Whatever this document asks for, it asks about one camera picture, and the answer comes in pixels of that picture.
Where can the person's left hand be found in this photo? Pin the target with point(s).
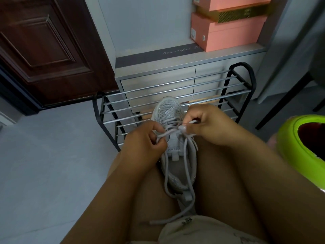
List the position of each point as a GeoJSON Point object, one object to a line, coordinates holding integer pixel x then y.
{"type": "Point", "coordinates": [139, 149]}

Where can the person's right hand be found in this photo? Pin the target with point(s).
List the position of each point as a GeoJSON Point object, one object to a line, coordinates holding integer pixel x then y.
{"type": "Point", "coordinates": [215, 127]}

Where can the person's left thumb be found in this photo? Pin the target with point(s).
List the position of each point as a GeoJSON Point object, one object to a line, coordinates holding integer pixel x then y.
{"type": "Point", "coordinates": [156, 127]}

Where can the person's right thumb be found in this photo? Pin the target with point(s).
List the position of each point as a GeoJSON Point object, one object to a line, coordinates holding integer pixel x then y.
{"type": "Point", "coordinates": [189, 128]}

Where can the grey shoelace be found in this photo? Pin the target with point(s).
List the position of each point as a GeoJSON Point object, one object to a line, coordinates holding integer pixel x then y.
{"type": "Point", "coordinates": [188, 162]}

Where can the person's right forearm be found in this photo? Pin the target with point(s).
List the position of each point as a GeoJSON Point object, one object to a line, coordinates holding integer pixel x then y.
{"type": "Point", "coordinates": [279, 190]}

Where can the person's left forearm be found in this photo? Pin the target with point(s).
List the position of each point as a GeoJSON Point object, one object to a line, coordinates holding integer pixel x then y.
{"type": "Point", "coordinates": [101, 208]}

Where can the grey glitter sneaker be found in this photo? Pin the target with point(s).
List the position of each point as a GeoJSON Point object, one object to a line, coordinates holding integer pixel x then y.
{"type": "Point", "coordinates": [166, 110]}

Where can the black metal shoe rack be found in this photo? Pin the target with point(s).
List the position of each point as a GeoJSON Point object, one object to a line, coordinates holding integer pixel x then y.
{"type": "Point", "coordinates": [177, 85]}

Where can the grey drawer cabinet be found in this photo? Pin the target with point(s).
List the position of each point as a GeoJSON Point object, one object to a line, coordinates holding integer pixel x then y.
{"type": "Point", "coordinates": [162, 76]}

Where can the person's right leg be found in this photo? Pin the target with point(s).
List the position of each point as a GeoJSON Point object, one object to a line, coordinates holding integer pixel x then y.
{"type": "Point", "coordinates": [218, 180]}

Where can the person's leg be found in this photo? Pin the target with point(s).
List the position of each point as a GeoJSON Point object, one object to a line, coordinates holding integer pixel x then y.
{"type": "Point", "coordinates": [218, 180]}
{"type": "Point", "coordinates": [149, 200]}

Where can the grey cabinet mat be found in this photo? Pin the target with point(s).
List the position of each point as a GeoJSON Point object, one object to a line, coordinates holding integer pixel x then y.
{"type": "Point", "coordinates": [155, 55]}

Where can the person's left leg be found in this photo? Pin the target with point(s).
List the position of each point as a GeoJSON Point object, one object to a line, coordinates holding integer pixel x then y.
{"type": "Point", "coordinates": [149, 200]}

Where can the green plastic bin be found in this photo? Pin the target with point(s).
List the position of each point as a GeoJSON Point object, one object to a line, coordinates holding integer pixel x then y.
{"type": "Point", "coordinates": [289, 142]}

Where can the black chair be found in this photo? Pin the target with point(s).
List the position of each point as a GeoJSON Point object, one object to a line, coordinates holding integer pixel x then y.
{"type": "Point", "coordinates": [287, 99]}

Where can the beige shorts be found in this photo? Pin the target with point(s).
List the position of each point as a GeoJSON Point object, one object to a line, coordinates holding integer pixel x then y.
{"type": "Point", "coordinates": [203, 231]}

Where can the large pink shoe box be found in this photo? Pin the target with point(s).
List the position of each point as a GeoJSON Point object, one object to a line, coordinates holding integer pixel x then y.
{"type": "Point", "coordinates": [228, 32]}

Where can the gold patterned box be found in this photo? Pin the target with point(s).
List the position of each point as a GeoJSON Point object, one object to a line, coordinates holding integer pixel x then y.
{"type": "Point", "coordinates": [236, 13]}

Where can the brown wooden door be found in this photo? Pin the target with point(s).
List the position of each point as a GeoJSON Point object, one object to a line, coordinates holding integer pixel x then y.
{"type": "Point", "coordinates": [50, 48]}

